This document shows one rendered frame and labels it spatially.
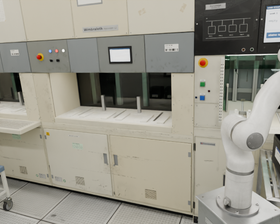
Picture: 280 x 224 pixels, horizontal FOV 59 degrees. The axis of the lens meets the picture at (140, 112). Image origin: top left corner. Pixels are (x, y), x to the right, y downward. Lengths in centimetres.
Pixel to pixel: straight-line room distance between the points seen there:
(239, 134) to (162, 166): 116
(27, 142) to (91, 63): 121
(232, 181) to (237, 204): 12
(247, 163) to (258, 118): 21
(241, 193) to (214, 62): 93
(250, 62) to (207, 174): 99
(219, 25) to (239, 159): 95
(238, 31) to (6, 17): 199
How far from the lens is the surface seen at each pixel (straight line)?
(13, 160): 317
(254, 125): 108
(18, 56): 264
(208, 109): 188
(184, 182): 217
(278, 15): 180
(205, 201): 133
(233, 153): 120
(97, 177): 251
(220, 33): 180
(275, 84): 115
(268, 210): 134
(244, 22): 179
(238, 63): 230
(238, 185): 122
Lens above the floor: 154
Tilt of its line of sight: 17 degrees down
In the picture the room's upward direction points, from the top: 3 degrees counter-clockwise
